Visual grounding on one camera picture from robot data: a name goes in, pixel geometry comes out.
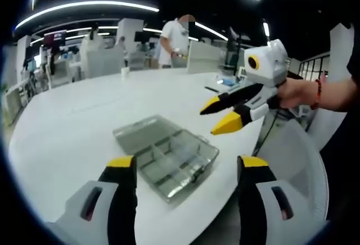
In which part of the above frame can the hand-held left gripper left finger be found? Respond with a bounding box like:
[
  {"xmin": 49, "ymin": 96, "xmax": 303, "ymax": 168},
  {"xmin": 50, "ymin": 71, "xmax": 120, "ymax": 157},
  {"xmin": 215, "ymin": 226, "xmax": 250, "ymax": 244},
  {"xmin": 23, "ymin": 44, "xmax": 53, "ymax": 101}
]
[{"xmin": 46, "ymin": 155, "xmax": 138, "ymax": 245}]

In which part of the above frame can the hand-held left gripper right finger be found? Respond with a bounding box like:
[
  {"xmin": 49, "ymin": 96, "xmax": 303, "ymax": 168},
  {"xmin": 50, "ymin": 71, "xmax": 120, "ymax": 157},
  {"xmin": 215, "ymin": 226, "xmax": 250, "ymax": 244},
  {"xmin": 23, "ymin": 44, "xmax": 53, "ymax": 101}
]
[{"xmin": 237, "ymin": 155, "xmax": 327, "ymax": 245}]

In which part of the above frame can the clear dual guide fixture box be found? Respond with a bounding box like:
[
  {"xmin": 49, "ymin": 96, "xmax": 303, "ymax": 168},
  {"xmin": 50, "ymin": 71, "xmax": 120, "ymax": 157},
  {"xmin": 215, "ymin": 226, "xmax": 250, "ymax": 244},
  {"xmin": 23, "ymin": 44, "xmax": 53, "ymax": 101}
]
[{"xmin": 112, "ymin": 115, "xmax": 220, "ymax": 204}]

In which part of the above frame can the person's right hand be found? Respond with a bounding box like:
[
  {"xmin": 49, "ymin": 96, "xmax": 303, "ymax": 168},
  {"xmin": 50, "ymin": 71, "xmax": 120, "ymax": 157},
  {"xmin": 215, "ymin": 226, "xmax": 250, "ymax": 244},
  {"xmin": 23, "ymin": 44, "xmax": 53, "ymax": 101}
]
[{"xmin": 277, "ymin": 78, "xmax": 318, "ymax": 110}]

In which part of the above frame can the blue tray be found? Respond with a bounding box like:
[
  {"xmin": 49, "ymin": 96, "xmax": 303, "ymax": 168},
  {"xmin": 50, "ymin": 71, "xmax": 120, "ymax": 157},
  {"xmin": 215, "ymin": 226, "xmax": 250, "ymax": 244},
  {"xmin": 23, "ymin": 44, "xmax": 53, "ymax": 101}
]
[{"xmin": 215, "ymin": 78, "xmax": 235, "ymax": 87}]

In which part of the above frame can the black tripod stand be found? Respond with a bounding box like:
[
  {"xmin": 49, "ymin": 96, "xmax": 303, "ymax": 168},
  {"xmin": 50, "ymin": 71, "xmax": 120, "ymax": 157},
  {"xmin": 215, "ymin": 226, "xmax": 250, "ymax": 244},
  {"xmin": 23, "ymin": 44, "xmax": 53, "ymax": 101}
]
[{"xmin": 224, "ymin": 26, "xmax": 246, "ymax": 70}]

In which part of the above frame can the grey desk partition panel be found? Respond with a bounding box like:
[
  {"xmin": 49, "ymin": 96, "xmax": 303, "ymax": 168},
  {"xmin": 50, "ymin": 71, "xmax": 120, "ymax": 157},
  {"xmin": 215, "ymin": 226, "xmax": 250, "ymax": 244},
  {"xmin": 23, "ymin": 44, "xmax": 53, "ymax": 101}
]
[{"xmin": 187, "ymin": 41, "xmax": 228, "ymax": 74}]

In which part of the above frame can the grey mesh office chair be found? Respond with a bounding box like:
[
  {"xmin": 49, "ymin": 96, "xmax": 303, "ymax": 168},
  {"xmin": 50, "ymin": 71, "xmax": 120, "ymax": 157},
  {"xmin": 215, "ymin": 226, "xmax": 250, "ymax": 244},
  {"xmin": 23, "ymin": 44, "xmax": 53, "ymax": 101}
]
[{"xmin": 253, "ymin": 108, "xmax": 330, "ymax": 223}]

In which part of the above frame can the person's black shirt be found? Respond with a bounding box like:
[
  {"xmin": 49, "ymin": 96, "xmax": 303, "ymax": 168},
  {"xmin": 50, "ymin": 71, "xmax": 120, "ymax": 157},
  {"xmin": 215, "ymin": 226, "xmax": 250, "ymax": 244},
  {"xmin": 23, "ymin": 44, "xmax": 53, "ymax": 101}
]
[{"xmin": 320, "ymin": 22, "xmax": 360, "ymax": 220}]

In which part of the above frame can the curved ceiling light strip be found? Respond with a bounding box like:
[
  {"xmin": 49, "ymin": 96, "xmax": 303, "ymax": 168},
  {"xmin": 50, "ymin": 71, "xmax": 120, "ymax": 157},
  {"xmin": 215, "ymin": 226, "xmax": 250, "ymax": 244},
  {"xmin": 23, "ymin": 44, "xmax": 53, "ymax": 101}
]
[{"xmin": 15, "ymin": 1, "xmax": 160, "ymax": 29}]

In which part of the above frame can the dark red display screen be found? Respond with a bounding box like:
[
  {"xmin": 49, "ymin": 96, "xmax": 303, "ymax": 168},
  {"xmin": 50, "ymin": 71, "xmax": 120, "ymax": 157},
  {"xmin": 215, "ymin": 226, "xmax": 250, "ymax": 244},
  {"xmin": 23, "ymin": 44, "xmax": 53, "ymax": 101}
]
[{"xmin": 43, "ymin": 30, "xmax": 67, "ymax": 43}]

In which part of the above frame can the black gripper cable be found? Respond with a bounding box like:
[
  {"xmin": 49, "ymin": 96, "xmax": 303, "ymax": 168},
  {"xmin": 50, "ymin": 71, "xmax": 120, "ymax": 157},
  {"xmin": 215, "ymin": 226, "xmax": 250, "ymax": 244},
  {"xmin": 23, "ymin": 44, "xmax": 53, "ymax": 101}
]
[{"xmin": 253, "ymin": 109, "xmax": 281, "ymax": 157}]

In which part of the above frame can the red bead bracelet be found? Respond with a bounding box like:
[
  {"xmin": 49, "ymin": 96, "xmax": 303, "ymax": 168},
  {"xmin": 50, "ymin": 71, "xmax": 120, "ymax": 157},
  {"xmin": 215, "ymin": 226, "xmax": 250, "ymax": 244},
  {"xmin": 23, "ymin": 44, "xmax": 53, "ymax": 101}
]
[{"xmin": 310, "ymin": 79, "xmax": 323, "ymax": 110}]

